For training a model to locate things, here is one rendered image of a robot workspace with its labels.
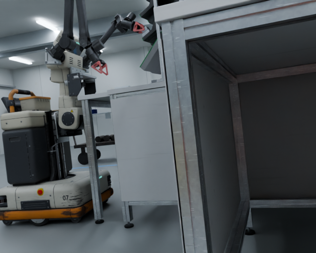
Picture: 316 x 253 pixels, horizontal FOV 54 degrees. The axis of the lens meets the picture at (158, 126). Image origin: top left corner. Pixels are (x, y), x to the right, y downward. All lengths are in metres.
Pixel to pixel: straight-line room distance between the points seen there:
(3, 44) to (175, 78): 10.05
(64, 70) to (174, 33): 1.85
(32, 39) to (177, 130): 9.48
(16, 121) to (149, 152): 1.03
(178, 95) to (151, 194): 1.31
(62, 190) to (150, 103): 0.87
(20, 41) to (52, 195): 8.26
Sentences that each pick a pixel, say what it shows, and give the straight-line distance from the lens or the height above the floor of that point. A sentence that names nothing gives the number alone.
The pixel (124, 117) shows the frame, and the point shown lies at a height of 0.68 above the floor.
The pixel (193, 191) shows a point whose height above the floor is 0.49.
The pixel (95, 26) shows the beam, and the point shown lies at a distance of 9.15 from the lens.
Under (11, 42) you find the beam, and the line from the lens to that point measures 10.42.
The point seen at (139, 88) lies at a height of 0.84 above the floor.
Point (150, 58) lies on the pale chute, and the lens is 2.13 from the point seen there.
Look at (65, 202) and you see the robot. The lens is 2.24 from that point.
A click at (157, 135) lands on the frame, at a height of 0.55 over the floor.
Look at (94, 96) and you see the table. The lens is 2.08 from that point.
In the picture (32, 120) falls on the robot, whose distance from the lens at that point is 2.38.
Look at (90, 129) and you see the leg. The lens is 2.11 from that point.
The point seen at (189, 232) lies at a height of 0.40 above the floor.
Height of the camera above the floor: 0.63
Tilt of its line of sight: 1 degrees down
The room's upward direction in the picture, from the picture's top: 6 degrees counter-clockwise
